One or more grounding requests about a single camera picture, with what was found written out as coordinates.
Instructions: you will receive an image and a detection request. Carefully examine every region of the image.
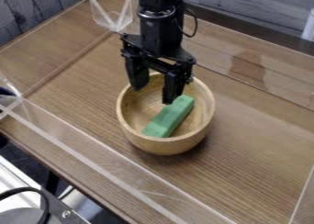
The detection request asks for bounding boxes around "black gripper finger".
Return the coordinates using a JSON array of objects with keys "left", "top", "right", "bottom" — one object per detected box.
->
[
  {"left": 125, "top": 56, "right": 149, "bottom": 91},
  {"left": 161, "top": 71, "right": 185, "bottom": 105}
]

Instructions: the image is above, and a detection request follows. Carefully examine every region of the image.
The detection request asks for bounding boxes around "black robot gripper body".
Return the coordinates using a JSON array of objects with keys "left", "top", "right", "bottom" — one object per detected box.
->
[{"left": 121, "top": 6, "right": 196, "bottom": 84}]

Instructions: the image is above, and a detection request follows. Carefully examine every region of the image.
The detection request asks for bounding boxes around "green rectangular block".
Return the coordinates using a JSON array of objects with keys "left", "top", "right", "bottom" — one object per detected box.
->
[{"left": 141, "top": 95, "right": 195, "bottom": 138}]

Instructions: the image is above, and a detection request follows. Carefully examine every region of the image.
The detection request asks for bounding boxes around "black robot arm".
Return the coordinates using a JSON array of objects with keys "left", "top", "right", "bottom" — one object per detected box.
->
[{"left": 120, "top": 0, "right": 196, "bottom": 105}]

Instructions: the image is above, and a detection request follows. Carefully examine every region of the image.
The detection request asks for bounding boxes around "brown wooden bowl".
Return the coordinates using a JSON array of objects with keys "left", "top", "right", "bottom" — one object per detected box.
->
[{"left": 116, "top": 73, "right": 216, "bottom": 155}]

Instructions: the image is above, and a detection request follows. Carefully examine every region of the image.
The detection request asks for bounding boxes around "clear acrylic table barrier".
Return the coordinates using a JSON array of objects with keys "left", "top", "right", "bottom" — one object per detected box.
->
[{"left": 0, "top": 0, "right": 314, "bottom": 224}]

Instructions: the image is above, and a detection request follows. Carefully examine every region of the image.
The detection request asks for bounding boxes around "black table leg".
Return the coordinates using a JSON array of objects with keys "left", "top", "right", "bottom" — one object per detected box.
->
[{"left": 45, "top": 172, "right": 60, "bottom": 195}]

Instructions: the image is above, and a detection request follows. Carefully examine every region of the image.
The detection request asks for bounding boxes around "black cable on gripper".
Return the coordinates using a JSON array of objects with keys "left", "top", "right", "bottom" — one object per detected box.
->
[{"left": 174, "top": 4, "right": 199, "bottom": 39}]

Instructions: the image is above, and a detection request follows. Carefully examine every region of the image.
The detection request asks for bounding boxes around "white post at right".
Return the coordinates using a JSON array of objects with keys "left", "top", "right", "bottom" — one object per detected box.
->
[{"left": 301, "top": 8, "right": 314, "bottom": 41}]

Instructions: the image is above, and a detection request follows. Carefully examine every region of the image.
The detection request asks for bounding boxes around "black cable lower left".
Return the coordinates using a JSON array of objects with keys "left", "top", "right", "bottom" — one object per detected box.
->
[{"left": 0, "top": 186, "right": 49, "bottom": 224}]

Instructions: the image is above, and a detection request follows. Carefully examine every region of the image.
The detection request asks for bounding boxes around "grey metal bracket with screw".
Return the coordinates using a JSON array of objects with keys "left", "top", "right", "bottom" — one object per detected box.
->
[{"left": 45, "top": 192, "right": 90, "bottom": 224}]

